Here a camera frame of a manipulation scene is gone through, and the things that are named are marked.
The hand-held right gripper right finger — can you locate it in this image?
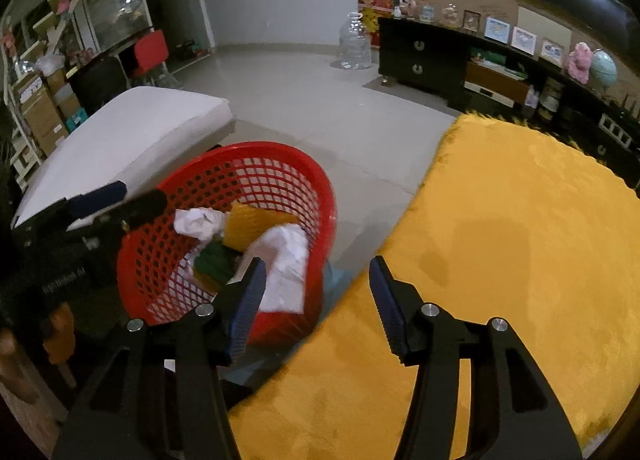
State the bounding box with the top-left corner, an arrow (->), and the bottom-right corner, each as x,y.
369,256 -> 584,460

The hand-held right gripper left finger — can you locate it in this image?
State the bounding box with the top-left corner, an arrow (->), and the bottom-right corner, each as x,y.
52,257 -> 268,460

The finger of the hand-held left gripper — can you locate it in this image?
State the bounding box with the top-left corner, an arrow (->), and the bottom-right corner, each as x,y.
50,180 -> 129,222
92,189 -> 169,237

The small white cloth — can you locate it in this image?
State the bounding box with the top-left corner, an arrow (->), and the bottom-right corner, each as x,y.
174,207 -> 227,244

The dark green item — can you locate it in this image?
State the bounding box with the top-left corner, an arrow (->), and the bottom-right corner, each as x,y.
194,240 -> 242,292

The yellow foam fruit net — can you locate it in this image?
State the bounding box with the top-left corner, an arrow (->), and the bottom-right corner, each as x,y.
222,201 -> 299,252

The red plastic mesh basket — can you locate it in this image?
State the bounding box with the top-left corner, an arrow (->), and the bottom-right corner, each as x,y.
116,141 -> 337,347

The person's left hand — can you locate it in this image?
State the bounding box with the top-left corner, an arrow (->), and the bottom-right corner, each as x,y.
42,303 -> 77,367

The white seat cushion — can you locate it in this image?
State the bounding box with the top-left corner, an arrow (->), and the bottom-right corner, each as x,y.
11,86 -> 236,232

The white storage rack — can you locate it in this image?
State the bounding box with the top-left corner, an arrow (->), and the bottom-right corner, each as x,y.
0,15 -> 47,191

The stack of cardboard boxes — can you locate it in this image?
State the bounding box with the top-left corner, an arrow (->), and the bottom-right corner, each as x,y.
12,68 -> 84,156

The black chair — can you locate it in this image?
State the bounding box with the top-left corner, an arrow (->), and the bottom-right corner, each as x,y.
67,56 -> 129,116

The yellow fuzzy blanket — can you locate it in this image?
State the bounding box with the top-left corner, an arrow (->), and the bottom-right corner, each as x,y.
225,113 -> 634,460

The red chair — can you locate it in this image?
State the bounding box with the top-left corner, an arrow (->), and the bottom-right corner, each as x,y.
132,30 -> 169,77

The black television cabinet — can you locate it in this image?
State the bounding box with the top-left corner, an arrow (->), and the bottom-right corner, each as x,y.
377,16 -> 640,191

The large clear water bottle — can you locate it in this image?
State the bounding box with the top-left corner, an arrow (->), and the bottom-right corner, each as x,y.
332,11 -> 374,72

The green box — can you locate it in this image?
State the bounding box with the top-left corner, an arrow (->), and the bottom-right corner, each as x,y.
470,48 -> 527,79

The white power strip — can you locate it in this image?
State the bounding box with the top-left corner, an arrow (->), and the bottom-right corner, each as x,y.
599,113 -> 637,142

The pink plush toy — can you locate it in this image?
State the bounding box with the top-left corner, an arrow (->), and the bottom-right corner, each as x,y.
566,42 -> 595,84

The pale blue globe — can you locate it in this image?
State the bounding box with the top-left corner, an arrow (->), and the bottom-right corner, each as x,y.
590,49 -> 619,92

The white board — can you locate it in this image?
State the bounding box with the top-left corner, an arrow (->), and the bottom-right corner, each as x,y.
517,5 -> 572,49

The white picture frame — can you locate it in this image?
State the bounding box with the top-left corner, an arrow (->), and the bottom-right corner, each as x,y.
511,26 -> 537,52
484,16 -> 511,44
539,39 -> 565,65

